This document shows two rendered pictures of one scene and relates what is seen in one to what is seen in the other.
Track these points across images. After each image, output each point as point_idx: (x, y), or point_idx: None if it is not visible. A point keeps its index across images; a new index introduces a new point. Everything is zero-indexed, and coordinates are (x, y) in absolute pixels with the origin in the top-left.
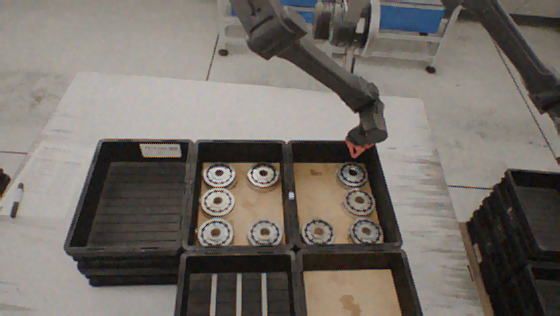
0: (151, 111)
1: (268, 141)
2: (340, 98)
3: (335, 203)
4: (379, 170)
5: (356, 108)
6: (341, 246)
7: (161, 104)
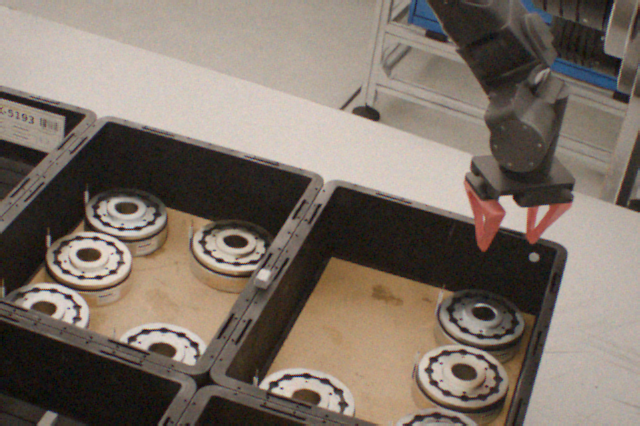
0: (72, 99)
1: (278, 165)
2: (439, 22)
3: (400, 372)
4: (544, 305)
5: (487, 73)
6: (331, 416)
7: (102, 93)
